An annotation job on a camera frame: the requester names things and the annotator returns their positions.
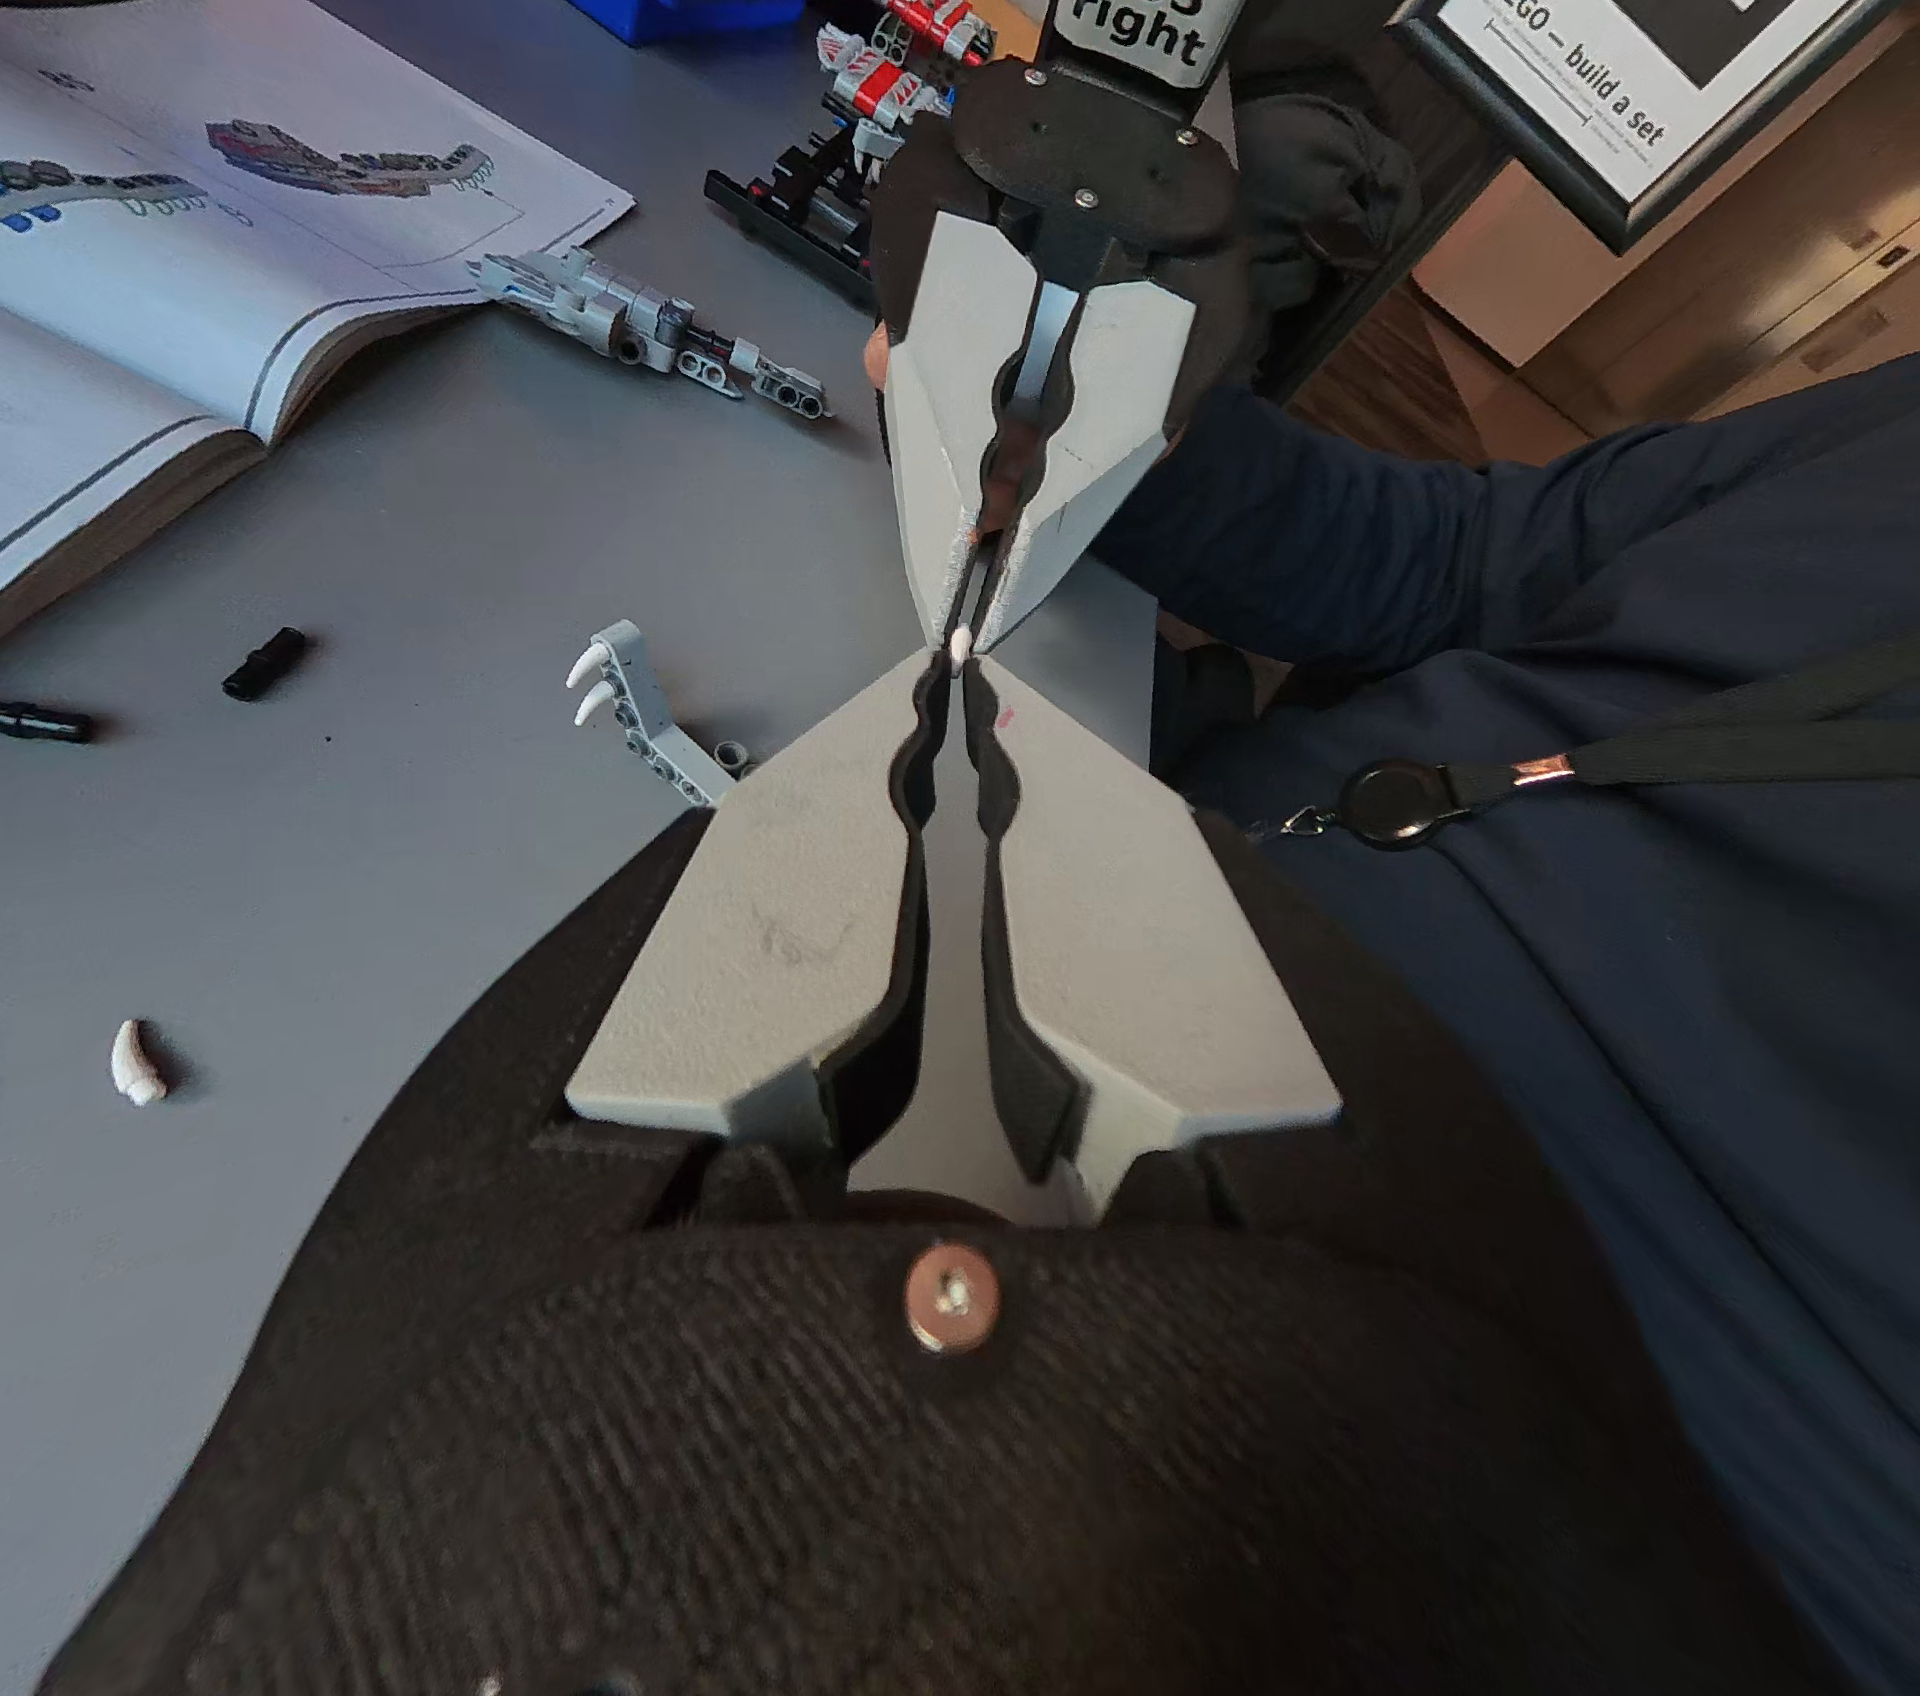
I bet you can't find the grey lego beam with teeth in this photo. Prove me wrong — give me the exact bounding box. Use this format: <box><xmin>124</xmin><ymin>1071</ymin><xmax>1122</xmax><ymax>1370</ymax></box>
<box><xmin>563</xmin><ymin>618</ymin><xmax>755</xmax><ymax>810</ymax></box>

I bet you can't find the person's right forearm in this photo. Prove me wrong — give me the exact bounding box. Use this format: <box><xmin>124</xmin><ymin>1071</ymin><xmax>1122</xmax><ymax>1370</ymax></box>
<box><xmin>1081</xmin><ymin>379</ymin><xmax>1517</xmax><ymax>665</ymax></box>

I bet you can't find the red grey black lego model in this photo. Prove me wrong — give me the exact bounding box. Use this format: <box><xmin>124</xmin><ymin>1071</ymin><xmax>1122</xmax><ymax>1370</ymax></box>
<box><xmin>701</xmin><ymin>0</ymin><xmax>1003</xmax><ymax>316</ymax></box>

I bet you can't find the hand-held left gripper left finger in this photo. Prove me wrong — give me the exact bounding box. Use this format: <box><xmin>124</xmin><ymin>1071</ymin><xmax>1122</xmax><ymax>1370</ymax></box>
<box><xmin>563</xmin><ymin>649</ymin><xmax>961</xmax><ymax>1149</ymax></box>

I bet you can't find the black framed sign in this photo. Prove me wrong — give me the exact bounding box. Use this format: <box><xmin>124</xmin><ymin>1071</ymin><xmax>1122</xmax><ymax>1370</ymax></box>
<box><xmin>1385</xmin><ymin>0</ymin><xmax>1920</xmax><ymax>257</ymax></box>

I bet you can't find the black cloth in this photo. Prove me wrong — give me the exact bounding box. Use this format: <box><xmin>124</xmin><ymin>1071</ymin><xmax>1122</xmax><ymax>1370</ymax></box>
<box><xmin>1221</xmin><ymin>67</ymin><xmax>1423</xmax><ymax>317</ymax></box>

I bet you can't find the black lanyard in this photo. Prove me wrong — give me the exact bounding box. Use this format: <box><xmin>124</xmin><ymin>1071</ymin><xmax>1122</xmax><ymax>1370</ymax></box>
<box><xmin>1439</xmin><ymin>637</ymin><xmax>1920</xmax><ymax>814</ymax></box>

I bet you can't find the open instruction booklet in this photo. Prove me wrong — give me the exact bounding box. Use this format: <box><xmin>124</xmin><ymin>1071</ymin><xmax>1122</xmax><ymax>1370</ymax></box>
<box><xmin>0</xmin><ymin>0</ymin><xmax>639</xmax><ymax>639</ymax></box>

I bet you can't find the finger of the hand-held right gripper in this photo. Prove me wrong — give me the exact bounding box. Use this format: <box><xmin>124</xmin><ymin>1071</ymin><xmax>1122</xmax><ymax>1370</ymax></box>
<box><xmin>881</xmin><ymin>208</ymin><xmax>1052</xmax><ymax>663</ymax></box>
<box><xmin>965</xmin><ymin>257</ymin><xmax>1202</xmax><ymax>659</ymax></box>

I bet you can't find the grey lego jaw assembly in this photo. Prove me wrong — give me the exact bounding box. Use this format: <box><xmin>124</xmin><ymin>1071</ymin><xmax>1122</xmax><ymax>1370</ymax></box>
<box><xmin>461</xmin><ymin>244</ymin><xmax>836</xmax><ymax>424</ymax></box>

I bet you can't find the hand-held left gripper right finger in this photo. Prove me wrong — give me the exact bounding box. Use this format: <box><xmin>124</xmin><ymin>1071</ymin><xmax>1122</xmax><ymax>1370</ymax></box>
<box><xmin>960</xmin><ymin>652</ymin><xmax>1343</xmax><ymax>1225</ymax></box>

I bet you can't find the person in navy clothing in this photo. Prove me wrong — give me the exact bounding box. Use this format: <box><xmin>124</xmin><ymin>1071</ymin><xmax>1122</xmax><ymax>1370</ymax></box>
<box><xmin>1145</xmin><ymin>351</ymin><xmax>1920</xmax><ymax>1696</ymax></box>

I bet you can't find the black badge reel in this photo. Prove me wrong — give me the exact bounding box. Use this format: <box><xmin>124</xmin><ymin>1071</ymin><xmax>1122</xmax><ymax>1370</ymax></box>
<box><xmin>1260</xmin><ymin>758</ymin><xmax>1480</xmax><ymax>856</ymax></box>

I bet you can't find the beige drawer cabinet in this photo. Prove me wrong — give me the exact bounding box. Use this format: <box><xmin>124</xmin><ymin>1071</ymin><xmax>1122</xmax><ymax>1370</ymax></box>
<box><xmin>1410</xmin><ymin>0</ymin><xmax>1920</xmax><ymax>437</ymax></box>

